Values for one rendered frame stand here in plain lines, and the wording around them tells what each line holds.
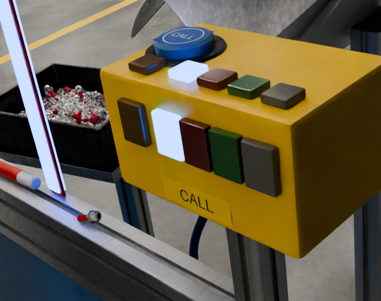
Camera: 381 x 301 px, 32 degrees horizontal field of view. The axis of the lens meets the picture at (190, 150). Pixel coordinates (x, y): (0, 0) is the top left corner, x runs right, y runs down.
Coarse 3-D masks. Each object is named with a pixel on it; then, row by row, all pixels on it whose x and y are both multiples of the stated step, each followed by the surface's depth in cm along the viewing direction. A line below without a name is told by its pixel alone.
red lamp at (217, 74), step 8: (208, 72) 39; (216, 72) 39; (224, 72) 39; (232, 72) 38; (200, 80) 38; (208, 80) 38; (216, 80) 38; (224, 80) 38; (232, 80) 38; (216, 88) 38
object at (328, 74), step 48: (144, 48) 46; (240, 48) 43; (288, 48) 42; (336, 48) 41; (144, 96) 41; (192, 96) 38; (336, 96) 36; (288, 144) 34; (336, 144) 37; (192, 192) 42; (240, 192) 38; (288, 192) 36; (336, 192) 38; (288, 240) 37
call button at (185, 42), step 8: (168, 32) 45; (176, 32) 44; (184, 32) 44; (192, 32) 44; (200, 32) 44; (208, 32) 44; (160, 40) 44; (168, 40) 43; (176, 40) 43; (184, 40) 43; (192, 40) 43; (200, 40) 43; (208, 40) 43; (160, 48) 43; (168, 48) 42; (176, 48) 42; (184, 48) 42; (192, 48) 42; (200, 48) 42; (208, 48) 43; (160, 56) 43; (168, 56) 43; (176, 56) 42; (184, 56) 42; (192, 56) 42
